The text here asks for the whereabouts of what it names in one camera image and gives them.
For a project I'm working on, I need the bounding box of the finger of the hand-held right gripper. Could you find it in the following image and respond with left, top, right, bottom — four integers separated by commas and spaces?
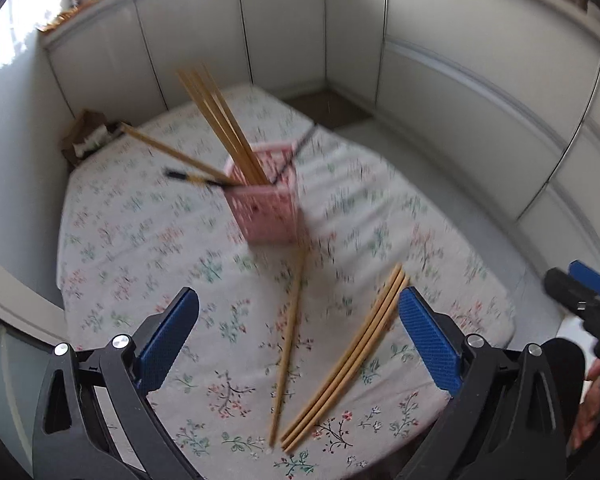
544, 267, 600, 317
568, 259, 600, 302

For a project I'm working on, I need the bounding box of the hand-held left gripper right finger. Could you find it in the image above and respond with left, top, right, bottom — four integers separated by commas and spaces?
396, 286, 568, 480

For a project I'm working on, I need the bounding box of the black chopstick with gold band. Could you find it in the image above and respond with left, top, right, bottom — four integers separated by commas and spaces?
271, 125, 318, 184
163, 168, 232, 190

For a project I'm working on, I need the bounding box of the person's right hand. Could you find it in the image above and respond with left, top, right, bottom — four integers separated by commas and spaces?
571, 359, 600, 453

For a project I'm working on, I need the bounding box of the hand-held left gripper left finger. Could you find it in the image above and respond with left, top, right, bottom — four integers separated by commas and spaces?
31, 286, 201, 480

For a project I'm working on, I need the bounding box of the person's dark trouser leg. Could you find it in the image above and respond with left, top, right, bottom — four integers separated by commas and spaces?
544, 337, 589, 412

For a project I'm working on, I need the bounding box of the brown cardboard box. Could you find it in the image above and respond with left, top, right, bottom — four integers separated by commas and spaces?
59, 108, 124, 167

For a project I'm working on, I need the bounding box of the tan wooden chopstick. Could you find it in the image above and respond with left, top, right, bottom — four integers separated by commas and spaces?
193, 66, 266, 184
285, 276, 411, 455
177, 70, 253, 184
200, 62, 273, 182
279, 262, 401, 445
268, 244, 309, 447
119, 121, 239, 185
185, 70, 260, 184
282, 269, 406, 450

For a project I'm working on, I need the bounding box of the pink plastic basket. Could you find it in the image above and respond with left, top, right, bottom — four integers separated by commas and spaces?
223, 143, 302, 247

